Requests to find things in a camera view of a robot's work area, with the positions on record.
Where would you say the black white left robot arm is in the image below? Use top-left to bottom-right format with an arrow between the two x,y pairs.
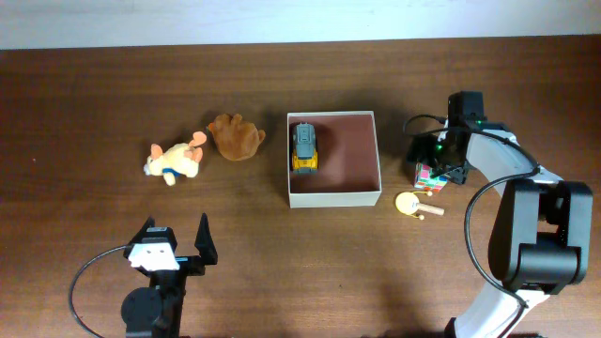
121,214 -> 218,338

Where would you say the yellow wooden rattle drum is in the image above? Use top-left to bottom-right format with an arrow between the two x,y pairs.
394,191 -> 445,221

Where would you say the white cardboard box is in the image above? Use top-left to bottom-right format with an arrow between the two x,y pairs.
286,111 -> 382,208

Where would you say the yellow grey toy truck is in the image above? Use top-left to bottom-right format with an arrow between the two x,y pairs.
292,123 -> 318,174

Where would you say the brown plush bear toy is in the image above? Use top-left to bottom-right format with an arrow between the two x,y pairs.
208,114 -> 266,161

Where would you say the yellow plush pig toy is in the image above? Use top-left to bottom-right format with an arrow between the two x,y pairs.
143,131 -> 208,186

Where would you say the colourful puzzle cube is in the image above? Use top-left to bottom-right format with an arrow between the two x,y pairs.
413,163 -> 449,192

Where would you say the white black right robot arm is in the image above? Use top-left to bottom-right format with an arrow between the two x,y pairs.
407,91 -> 593,338

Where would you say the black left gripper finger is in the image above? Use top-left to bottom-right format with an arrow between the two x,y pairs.
127,217 -> 155,248
194,213 -> 218,265

